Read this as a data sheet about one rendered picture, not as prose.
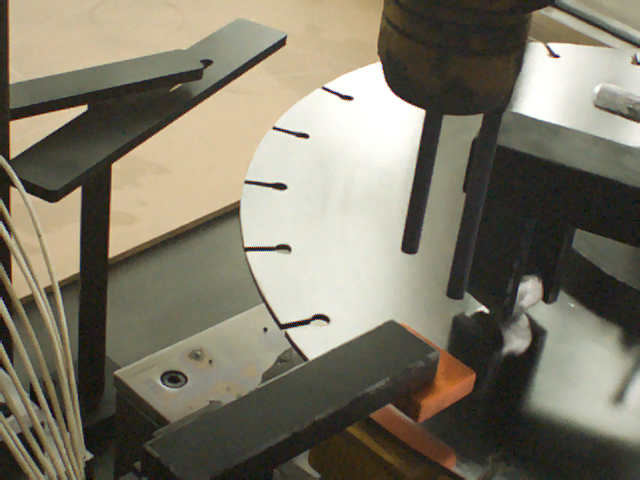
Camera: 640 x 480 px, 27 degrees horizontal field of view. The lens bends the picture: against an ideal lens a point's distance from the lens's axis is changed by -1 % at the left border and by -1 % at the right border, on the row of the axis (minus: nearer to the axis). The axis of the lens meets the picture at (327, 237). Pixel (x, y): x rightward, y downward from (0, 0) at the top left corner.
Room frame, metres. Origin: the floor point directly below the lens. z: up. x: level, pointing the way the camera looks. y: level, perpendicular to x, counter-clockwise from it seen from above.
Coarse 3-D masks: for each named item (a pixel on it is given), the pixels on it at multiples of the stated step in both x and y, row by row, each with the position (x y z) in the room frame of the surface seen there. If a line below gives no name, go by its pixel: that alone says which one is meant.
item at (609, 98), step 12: (600, 84) 0.44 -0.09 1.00; (600, 96) 0.43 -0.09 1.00; (612, 96) 0.43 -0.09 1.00; (624, 96) 0.43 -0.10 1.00; (636, 96) 0.43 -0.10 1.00; (600, 108) 0.43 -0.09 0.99; (612, 108) 0.43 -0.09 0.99; (624, 108) 0.43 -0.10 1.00; (636, 108) 0.43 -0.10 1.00; (636, 120) 0.43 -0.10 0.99
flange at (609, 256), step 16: (576, 240) 0.39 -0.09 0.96; (592, 240) 0.39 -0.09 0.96; (608, 240) 0.39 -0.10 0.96; (576, 256) 0.39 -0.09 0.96; (592, 256) 0.38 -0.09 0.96; (608, 256) 0.39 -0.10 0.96; (624, 256) 0.39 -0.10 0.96; (576, 272) 0.38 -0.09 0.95; (592, 272) 0.38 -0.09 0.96; (608, 272) 0.38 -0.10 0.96; (624, 272) 0.38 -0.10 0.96; (592, 288) 0.38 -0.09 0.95; (608, 288) 0.37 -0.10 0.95; (624, 288) 0.37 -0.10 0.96; (624, 304) 0.37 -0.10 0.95
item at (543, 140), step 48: (528, 144) 0.35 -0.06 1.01; (576, 144) 0.36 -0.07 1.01; (624, 144) 0.36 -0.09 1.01; (528, 192) 0.35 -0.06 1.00; (576, 192) 0.34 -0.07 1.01; (624, 192) 0.34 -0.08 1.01; (480, 240) 0.36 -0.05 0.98; (528, 240) 0.35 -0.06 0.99; (624, 240) 0.34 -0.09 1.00; (480, 288) 0.35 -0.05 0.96
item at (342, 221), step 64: (576, 64) 0.56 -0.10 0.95; (320, 128) 0.46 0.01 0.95; (384, 128) 0.47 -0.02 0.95; (448, 128) 0.48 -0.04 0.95; (576, 128) 0.50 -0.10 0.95; (256, 192) 0.41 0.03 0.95; (320, 192) 0.42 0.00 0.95; (384, 192) 0.42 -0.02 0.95; (448, 192) 0.43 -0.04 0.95; (256, 256) 0.37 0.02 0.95; (320, 256) 0.37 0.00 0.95; (384, 256) 0.38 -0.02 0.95; (448, 256) 0.39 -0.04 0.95; (384, 320) 0.34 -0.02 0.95; (448, 320) 0.35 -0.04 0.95; (512, 320) 0.35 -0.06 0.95; (576, 320) 0.36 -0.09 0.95; (512, 384) 0.32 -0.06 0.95; (576, 384) 0.32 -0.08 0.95; (448, 448) 0.29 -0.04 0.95; (512, 448) 0.29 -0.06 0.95; (576, 448) 0.29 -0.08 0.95
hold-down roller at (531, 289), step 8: (528, 256) 0.36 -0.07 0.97; (528, 264) 0.36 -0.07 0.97; (536, 264) 0.36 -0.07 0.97; (528, 272) 0.36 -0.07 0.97; (536, 272) 0.36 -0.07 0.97; (528, 280) 0.35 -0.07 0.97; (536, 280) 0.36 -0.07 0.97; (520, 288) 0.35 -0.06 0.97; (528, 288) 0.35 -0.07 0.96; (536, 288) 0.35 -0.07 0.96; (520, 296) 0.35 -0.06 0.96; (528, 296) 0.35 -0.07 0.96; (536, 296) 0.35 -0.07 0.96; (520, 304) 0.35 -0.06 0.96; (528, 304) 0.35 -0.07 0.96; (520, 312) 0.35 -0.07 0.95
